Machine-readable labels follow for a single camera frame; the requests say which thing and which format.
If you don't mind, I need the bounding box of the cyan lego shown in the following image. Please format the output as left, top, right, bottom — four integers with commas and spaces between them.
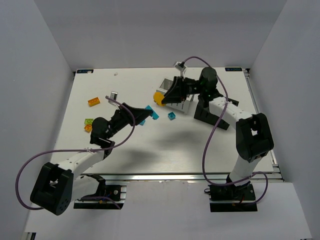
145, 105, 159, 120

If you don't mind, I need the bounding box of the orange rounded lego brick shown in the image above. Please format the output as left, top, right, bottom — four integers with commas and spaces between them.
153, 91, 166, 107

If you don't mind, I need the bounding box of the cyan hollow lego brick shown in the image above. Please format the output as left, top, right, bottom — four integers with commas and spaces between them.
168, 112, 176, 121

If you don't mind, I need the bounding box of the orange rectangular lego brick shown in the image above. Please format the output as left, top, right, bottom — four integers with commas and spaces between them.
87, 97, 101, 107

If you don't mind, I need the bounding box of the small green curved lego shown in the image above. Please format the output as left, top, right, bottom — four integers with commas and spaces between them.
84, 118, 94, 125

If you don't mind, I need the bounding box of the small orange square lego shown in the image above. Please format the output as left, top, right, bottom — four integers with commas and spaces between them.
84, 124, 93, 133

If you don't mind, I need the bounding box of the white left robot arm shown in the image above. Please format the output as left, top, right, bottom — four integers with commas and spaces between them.
30, 103, 153, 216

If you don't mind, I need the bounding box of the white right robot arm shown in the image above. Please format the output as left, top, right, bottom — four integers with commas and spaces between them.
161, 67, 274, 187

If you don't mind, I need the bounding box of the white two-compartment container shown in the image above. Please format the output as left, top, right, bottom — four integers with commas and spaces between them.
155, 78, 197, 115

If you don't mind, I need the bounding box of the black two-compartment container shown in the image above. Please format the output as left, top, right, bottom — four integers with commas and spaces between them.
193, 93, 239, 130

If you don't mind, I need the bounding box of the blue right corner sticker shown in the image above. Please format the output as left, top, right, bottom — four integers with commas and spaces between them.
224, 67, 243, 72

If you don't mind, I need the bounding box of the blue corner sticker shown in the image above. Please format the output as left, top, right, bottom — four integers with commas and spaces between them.
76, 69, 94, 74
224, 67, 243, 72

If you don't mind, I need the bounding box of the blue left corner sticker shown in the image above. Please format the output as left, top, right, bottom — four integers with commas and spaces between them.
76, 69, 94, 74

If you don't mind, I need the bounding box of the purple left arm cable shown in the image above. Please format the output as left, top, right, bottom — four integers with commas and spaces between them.
15, 95, 137, 211

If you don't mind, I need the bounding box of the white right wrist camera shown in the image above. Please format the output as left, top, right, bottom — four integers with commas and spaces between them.
174, 61, 187, 78

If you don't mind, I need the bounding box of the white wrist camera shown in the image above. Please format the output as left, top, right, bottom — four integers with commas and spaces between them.
105, 91, 118, 101
174, 61, 187, 78

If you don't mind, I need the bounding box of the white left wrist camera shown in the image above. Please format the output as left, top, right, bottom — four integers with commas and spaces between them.
105, 91, 118, 101

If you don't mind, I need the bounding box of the aluminium front rail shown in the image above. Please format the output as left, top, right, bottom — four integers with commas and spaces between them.
99, 172, 283, 182

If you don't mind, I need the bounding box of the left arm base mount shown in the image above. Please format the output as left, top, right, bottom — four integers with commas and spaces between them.
72, 174, 127, 210

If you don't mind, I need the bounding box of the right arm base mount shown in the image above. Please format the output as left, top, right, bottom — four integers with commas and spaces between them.
204, 183, 258, 213

